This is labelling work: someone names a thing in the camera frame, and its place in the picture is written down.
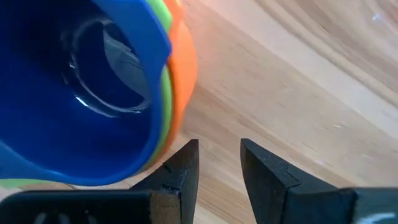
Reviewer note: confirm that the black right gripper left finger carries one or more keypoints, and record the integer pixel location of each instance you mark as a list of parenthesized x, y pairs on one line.
[(124, 208)]

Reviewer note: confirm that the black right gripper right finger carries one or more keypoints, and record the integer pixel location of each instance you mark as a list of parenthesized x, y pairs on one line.
[(280, 202)]

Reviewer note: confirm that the green measuring cup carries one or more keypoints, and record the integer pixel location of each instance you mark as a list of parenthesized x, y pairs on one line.
[(166, 109)]

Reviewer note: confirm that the dark blue measuring cup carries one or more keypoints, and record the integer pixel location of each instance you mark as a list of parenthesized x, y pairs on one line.
[(46, 124)]

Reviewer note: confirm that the orange measuring cup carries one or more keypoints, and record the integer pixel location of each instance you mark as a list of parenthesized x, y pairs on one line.
[(185, 68)]

